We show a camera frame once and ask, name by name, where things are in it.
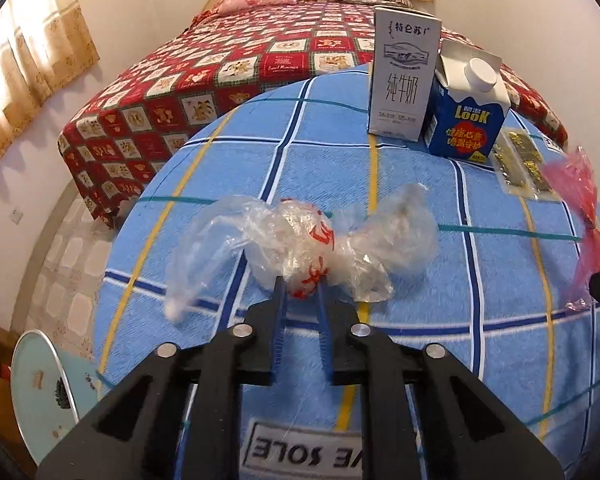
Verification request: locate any blue plaid blanket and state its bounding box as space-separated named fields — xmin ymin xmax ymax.
xmin=92 ymin=62 xmax=600 ymax=480

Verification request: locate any pink pillow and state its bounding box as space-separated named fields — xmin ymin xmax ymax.
xmin=217 ymin=0 xmax=298 ymax=15

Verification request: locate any clear plastic bag red print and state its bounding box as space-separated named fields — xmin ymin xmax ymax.
xmin=164 ymin=182 xmax=441 ymax=323

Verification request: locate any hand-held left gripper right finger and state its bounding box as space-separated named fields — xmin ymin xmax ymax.
xmin=315 ymin=282 xmax=565 ymax=480

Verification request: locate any blue milk carton white cap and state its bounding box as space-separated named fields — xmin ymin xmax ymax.
xmin=424 ymin=37 xmax=511 ymax=163

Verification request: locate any light blue trash bin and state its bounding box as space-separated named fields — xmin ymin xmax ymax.
xmin=10 ymin=330 xmax=101 ymax=466

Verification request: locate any gold black sachet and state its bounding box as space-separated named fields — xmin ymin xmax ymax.
xmin=510 ymin=130 xmax=563 ymax=203
xmin=491 ymin=132 xmax=531 ymax=197

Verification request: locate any pink translucent plastic bag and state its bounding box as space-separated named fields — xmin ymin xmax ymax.
xmin=540 ymin=147 xmax=600 ymax=313

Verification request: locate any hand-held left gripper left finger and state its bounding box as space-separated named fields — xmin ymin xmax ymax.
xmin=36 ymin=275 xmax=287 ymax=480

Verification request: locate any bed with red patterned cover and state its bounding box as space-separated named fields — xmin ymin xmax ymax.
xmin=57 ymin=0 xmax=571 ymax=231

